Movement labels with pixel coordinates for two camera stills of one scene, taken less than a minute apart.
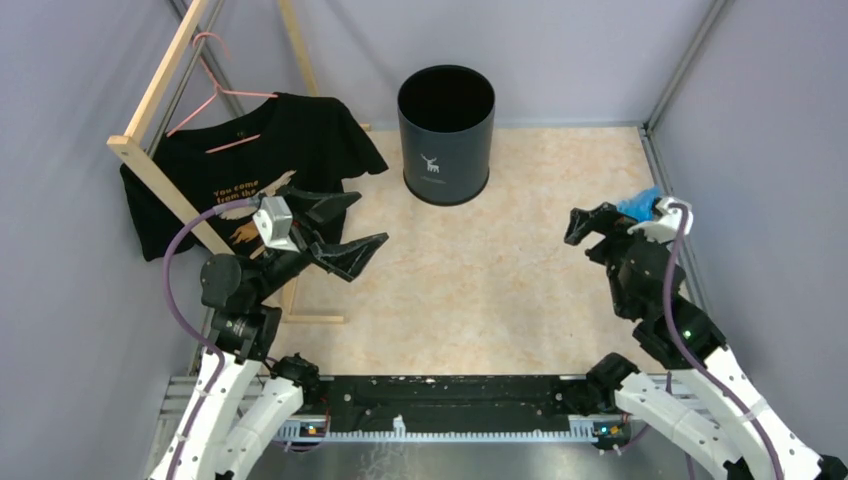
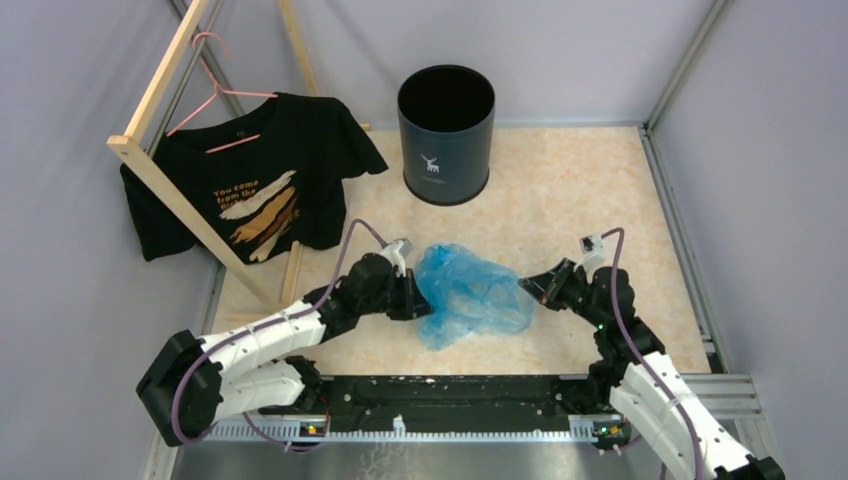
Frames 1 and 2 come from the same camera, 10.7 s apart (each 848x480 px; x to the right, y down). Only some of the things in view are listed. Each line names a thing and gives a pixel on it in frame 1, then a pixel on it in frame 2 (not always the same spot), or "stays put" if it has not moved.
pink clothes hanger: [218, 91] stays put
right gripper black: [604, 219] to [547, 286]
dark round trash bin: [446, 116] stays put
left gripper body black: [281, 265] to [400, 300]
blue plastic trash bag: [639, 205] to [468, 294]
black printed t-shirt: [297, 140] stays put
